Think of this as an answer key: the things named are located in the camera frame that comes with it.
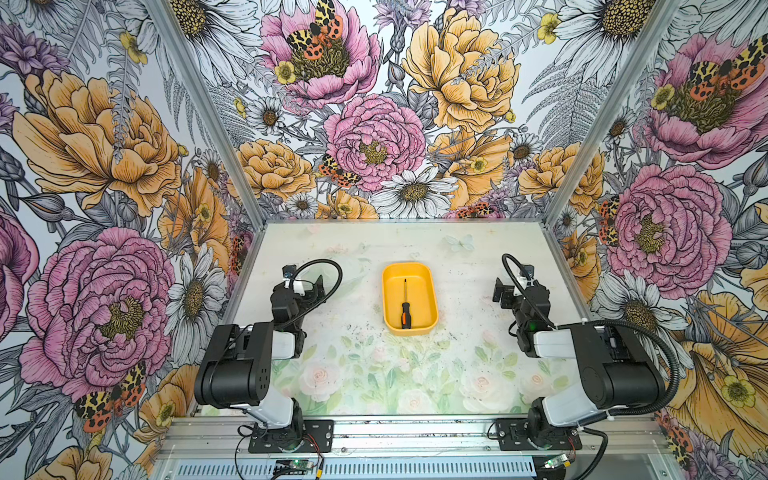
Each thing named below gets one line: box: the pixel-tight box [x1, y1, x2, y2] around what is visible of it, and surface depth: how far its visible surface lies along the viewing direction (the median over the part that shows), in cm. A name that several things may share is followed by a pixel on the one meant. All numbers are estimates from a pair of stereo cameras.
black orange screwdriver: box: [401, 278, 412, 330], surface depth 95 cm
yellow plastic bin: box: [382, 262, 439, 336], surface depth 101 cm
